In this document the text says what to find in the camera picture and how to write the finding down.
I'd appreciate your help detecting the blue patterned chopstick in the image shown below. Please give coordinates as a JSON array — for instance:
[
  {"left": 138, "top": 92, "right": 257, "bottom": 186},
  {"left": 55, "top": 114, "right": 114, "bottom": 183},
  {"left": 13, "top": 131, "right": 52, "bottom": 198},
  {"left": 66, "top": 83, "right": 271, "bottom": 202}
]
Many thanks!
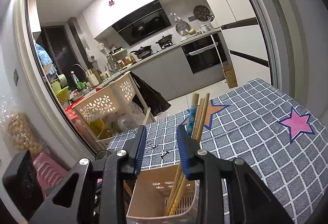
[{"left": 165, "top": 93, "right": 199, "bottom": 216}]

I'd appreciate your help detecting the wooden chopstick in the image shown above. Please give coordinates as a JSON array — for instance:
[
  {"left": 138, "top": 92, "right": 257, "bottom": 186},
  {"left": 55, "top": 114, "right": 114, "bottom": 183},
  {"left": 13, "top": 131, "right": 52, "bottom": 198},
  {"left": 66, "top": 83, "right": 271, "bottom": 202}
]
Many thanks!
[
  {"left": 172, "top": 98, "right": 205, "bottom": 206},
  {"left": 169, "top": 93, "right": 210, "bottom": 216}
]

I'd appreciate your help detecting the pink plastic stool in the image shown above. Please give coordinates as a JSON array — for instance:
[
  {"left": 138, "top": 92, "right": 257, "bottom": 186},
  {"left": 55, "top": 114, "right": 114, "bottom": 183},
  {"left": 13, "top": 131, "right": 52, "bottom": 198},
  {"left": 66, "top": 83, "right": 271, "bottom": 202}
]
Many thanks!
[{"left": 33, "top": 152, "right": 68, "bottom": 198}]

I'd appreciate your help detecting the beige plastic utensil holder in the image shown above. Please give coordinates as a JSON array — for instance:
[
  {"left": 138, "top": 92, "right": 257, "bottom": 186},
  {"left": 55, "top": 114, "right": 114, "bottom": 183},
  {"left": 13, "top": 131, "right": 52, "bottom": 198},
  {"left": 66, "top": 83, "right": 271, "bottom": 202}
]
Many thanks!
[{"left": 126, "top": 165, "right": 198, "bottom": 223}]

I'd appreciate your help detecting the beige flower-cutout storage cart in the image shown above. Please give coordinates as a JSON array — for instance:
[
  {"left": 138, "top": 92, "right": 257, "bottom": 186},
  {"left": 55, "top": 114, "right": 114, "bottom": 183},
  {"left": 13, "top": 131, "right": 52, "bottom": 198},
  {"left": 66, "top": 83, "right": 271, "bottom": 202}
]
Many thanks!
[{"left": 72, "top": 71, "right": 155, "bottom": 150}]

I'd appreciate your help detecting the bag of round nuts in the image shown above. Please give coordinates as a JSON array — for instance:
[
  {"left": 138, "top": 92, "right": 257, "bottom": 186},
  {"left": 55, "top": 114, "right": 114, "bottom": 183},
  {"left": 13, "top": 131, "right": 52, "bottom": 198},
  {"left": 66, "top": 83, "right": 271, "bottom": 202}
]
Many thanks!
[{"left": 5, "top": 112, "right": 43, "bottom": 157}]

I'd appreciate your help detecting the black cloth on cart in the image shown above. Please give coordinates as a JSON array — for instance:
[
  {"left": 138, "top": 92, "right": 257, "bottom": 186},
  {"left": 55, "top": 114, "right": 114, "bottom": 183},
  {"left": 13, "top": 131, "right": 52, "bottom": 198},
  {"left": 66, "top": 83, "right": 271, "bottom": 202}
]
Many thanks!
[{"left": 130, "top": 72, "right": 171, "bottom": 117}]

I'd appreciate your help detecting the cardboard box on floor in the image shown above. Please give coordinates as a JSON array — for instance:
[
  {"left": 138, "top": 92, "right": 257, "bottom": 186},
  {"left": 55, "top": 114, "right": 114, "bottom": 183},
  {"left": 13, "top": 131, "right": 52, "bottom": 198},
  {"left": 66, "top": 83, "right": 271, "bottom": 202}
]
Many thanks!
[{"left": 223, "top": 65, "right": 238, "bottom": 88}]

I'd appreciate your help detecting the black built-in oven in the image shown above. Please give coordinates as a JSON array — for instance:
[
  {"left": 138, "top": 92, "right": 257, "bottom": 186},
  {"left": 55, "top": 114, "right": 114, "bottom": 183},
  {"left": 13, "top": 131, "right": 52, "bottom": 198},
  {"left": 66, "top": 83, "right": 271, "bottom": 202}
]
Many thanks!
[{"left": 181, "top": 33, "right": 227, "bottom": 74}]

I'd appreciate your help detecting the black wok on stove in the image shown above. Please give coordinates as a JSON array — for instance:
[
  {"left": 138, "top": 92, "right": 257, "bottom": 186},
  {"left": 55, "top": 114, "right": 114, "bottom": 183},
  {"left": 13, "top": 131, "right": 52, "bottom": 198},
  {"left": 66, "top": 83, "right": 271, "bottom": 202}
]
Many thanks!
[{"left": 131, "top": 45, "right": 153, "bottom": 59}]

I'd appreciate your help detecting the black pot on stove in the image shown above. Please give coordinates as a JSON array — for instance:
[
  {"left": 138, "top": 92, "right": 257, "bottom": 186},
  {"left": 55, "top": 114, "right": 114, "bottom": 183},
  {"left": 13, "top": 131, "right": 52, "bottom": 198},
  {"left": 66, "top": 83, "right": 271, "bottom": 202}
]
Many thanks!
[{"left": 156, "top": 34, "right": 173, "bottom": 49}]

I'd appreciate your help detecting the black range hood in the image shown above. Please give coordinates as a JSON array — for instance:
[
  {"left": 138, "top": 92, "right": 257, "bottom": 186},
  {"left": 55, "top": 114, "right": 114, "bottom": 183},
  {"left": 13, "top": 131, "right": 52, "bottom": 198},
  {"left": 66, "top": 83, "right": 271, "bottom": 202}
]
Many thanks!
[{"left": 112, "top": 0, "right": 171, "bottom": 46}]

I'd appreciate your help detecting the round baking pan on wall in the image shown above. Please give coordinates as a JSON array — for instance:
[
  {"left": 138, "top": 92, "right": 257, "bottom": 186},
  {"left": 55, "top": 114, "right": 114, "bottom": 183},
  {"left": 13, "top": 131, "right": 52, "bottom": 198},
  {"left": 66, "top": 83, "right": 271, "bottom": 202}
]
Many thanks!
[{"left": 194, "top": 5, "right": 215, "bottom": 22}]

